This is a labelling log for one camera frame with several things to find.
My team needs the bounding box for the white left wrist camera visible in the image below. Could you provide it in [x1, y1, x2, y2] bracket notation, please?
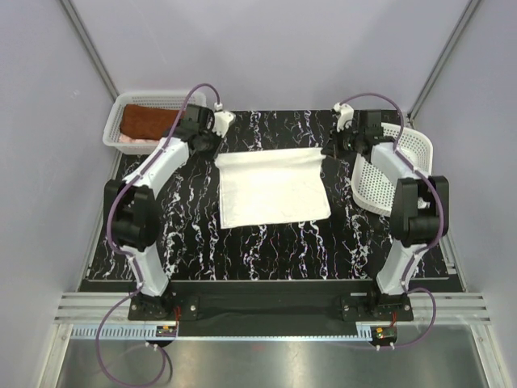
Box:
[212, 103, 236, 138]

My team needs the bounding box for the white towel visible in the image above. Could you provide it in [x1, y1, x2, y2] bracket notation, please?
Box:
[215, 148, 331, 229]

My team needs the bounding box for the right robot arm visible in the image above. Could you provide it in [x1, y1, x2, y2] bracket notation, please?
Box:
[322, 103, 449, 321]

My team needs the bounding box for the white oval laundry basket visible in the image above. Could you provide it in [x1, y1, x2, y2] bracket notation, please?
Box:
[351, 128, 433, 217]

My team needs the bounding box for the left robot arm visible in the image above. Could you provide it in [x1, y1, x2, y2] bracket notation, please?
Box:
[103, 104, 235, 320]

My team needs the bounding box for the right connector board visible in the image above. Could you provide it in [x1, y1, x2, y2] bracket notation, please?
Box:
[374, 326, 397, 340]

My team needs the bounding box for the brown towel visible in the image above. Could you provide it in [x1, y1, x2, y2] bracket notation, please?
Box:
[120, 104, 179, 141]

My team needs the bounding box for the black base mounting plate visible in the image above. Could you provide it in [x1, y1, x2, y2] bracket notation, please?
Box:
[128, 280, 414, 323]

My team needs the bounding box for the aluminium frame rail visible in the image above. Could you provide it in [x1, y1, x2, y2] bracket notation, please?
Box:
[54, 292, 490, 325]

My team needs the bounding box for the connector board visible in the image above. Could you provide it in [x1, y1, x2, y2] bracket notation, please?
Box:
[374, 326, 397, 340]
[156, 325, 178, 337]

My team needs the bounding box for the white rectangular mesh basket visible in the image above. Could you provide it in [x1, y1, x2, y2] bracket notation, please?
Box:
[103, 91, 187, 155]

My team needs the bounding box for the pink towel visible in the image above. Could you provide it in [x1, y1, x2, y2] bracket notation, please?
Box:
[119, 133, 158, 146]

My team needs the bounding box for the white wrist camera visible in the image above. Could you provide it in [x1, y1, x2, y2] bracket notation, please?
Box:
[212, 103, 236, 138]
[333, 103, 355, 133]

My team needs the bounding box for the left connector board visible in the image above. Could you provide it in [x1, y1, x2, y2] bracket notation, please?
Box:
[156, 325, 178, 337]

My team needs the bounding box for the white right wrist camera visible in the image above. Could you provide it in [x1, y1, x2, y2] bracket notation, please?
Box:
[333, 103, 355, 133]

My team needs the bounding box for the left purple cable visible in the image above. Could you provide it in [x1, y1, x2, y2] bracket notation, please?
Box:
[95, 83, 222, 383]

